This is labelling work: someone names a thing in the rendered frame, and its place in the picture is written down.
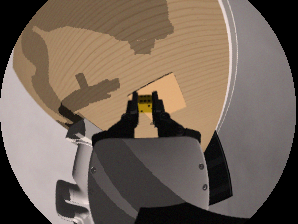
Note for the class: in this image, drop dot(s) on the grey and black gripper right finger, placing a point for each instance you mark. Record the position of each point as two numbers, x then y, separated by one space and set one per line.
166 126

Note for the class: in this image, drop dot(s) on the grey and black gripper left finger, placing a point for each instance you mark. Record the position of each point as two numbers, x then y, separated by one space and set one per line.
124 128

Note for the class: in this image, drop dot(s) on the tan square mat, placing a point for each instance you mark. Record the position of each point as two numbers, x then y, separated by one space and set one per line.
168 90

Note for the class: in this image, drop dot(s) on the yellow die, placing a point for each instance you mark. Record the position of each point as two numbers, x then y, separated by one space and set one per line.
145 103

